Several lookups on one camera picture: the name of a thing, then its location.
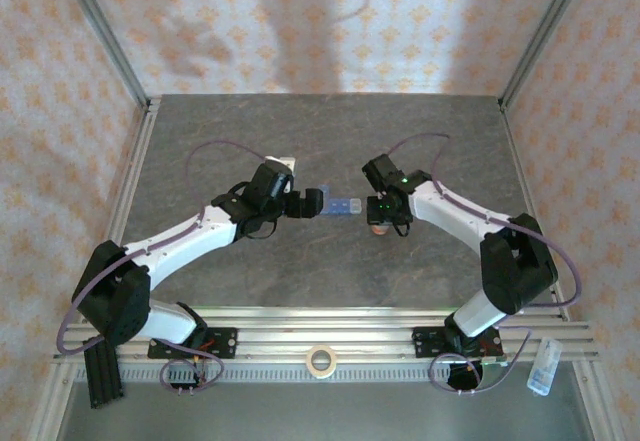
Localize blue weekly pill organizer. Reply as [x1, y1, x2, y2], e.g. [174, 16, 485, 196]
[319, 184, 364, 217]

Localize aluminium mounting rails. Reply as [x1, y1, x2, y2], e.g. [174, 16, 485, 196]
[52, 304, 601, 363]

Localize beige tape roll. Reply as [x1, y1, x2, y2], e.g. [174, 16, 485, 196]
[305, 344, 339, 377]

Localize clear plastic box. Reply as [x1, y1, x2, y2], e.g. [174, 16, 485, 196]
[525, 338, 563, 397]

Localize black ridged bar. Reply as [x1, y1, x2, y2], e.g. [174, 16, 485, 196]
[82, 338, 125, 409]

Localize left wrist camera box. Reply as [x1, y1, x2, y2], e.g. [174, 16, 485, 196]
[264, 155, 297, 175]

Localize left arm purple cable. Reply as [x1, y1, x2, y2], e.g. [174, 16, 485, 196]
[56, 139, 281, 395]

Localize aluminium side rail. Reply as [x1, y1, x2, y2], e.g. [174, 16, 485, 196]
[82, 98, 162, 320]
[499, 103, 571, 322]

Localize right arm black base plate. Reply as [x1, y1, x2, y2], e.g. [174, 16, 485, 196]
[412, 325, 503, 360]

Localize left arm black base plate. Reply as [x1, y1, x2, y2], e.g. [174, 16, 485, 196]
[148, 327, 239, 361]

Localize grey slotted cable duct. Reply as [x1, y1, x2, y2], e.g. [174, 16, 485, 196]
[74, 363, 576, 385]

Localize aluminium frame post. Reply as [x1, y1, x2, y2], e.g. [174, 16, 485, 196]
[53, 0, 152, 108]
[498, 0, 599, 111]

